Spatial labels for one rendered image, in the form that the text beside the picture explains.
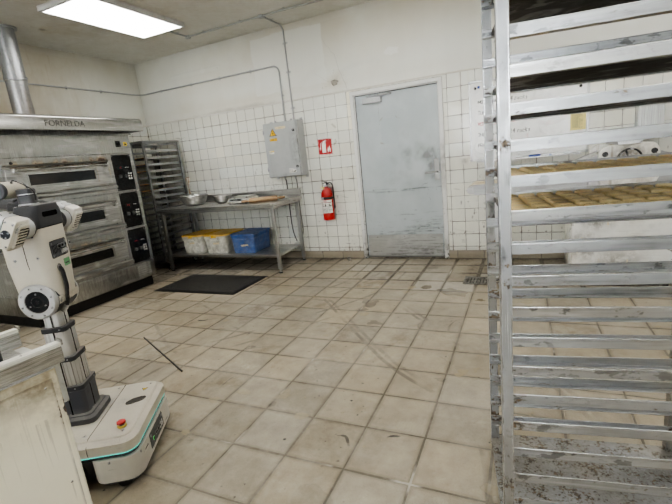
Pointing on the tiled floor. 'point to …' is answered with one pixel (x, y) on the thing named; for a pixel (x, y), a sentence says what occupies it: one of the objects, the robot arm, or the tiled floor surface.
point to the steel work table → (240, 210)
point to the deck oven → (67, 178)
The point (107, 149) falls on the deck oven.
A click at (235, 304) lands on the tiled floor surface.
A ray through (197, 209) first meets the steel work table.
